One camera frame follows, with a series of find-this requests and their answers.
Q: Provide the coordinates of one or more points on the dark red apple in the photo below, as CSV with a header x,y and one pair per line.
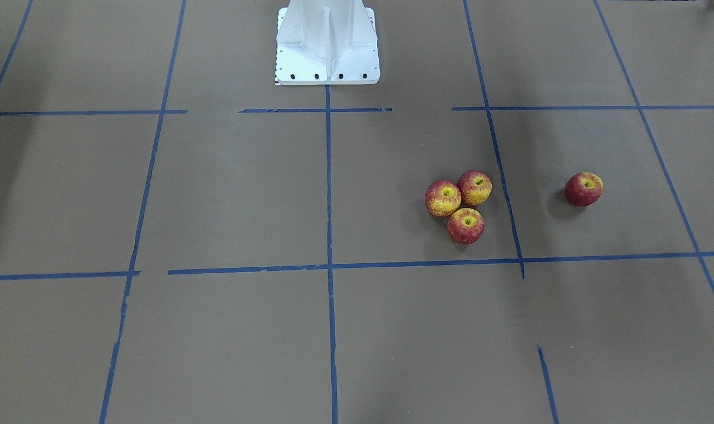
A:
x,y
583,189

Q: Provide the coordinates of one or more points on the red yellow apple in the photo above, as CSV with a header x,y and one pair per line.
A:
x,y
465,226
475,187
442,198

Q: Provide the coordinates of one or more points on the red yellow apple front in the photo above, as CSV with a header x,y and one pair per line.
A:
x,y
465,226

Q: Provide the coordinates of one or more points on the red yellow apple back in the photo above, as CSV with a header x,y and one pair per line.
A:
x,y
475,187

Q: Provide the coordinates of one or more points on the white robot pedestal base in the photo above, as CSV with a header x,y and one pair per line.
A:
x,y
326,42

